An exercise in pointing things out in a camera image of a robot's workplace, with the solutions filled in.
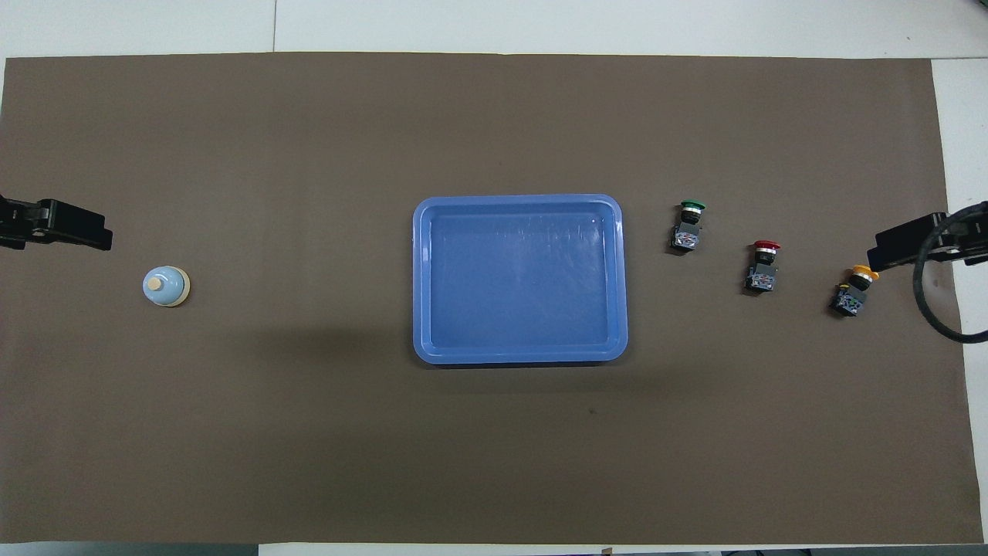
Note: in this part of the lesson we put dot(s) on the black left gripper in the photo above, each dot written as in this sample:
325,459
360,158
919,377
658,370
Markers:
23,222

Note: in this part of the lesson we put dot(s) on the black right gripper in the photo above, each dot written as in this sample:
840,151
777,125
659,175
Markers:
969,239

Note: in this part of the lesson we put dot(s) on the yellow push button switch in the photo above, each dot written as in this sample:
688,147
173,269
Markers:
849,297

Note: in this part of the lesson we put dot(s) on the red push button switch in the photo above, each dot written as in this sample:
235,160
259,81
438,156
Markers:
762,274

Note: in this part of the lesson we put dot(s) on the green push button switch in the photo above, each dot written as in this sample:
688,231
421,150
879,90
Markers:
686,233

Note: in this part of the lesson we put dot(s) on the light blue service bell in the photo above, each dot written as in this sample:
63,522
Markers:
166,286

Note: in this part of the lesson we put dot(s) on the blue plastic tray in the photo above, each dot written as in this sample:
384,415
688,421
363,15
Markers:
525,278

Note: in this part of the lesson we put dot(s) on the brown table mat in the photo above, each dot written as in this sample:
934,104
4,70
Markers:
309,432

